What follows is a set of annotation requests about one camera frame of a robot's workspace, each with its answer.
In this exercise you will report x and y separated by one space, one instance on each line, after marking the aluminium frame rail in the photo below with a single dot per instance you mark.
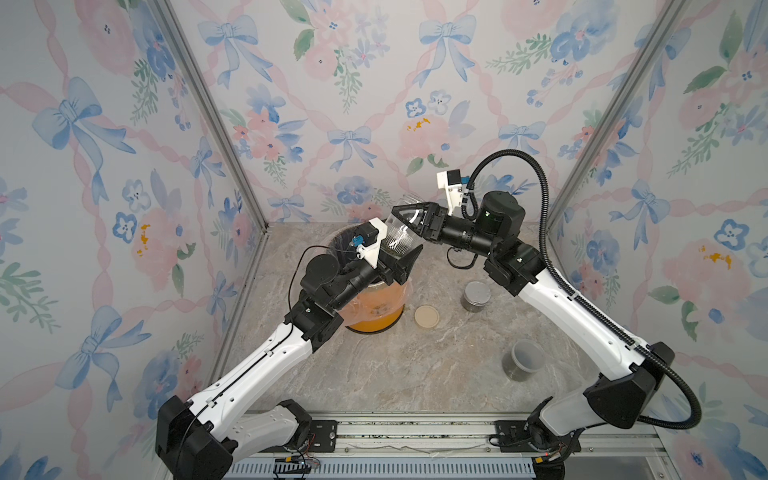
433 446

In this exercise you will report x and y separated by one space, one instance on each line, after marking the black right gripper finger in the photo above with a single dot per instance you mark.
418 210
408 228

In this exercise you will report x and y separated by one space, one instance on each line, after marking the aluminium corner post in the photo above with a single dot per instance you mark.
660 31
179 45

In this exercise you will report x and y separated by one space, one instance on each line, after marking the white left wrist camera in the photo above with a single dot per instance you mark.
367 240

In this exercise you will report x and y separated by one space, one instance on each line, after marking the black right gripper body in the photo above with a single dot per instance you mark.
459 233

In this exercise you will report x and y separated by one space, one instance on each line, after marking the beige jar lid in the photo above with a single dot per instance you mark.
427 317

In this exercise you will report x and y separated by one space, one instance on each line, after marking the right aluminium corner post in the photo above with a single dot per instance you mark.
660 31

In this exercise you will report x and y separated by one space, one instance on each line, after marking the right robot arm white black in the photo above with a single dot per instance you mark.
626 379

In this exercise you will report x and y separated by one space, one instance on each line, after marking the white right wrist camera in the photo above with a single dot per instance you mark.
452 183

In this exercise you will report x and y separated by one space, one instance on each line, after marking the glass jar with tea leaves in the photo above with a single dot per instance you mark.
399 247

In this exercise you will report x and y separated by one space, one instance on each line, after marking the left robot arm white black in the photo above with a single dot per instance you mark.
202 437

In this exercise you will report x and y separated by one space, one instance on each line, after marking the orange trash bin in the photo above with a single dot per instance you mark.
378 306

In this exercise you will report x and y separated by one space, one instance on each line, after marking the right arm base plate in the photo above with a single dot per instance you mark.
512 436

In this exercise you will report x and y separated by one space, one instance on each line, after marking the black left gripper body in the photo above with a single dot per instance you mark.
384 274

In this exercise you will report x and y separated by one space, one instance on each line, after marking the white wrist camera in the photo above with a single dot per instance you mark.
367 240
452 183

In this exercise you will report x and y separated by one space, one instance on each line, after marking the left aluminium corner post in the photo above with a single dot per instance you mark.
179 45

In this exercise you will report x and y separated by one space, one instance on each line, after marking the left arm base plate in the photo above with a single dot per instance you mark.
317 436

